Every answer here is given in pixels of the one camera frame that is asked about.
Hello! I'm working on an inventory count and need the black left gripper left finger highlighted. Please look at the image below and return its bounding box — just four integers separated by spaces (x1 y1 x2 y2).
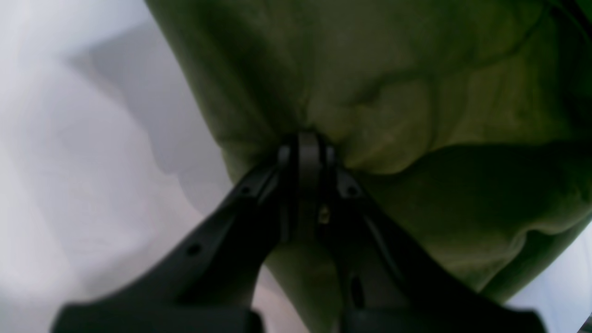
51 132 322 333

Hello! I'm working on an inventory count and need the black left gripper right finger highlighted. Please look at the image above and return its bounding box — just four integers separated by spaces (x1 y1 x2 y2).
321 144 546 333

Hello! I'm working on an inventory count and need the olive green T-shirt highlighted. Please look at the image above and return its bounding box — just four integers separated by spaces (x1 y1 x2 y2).
146 0 591 304

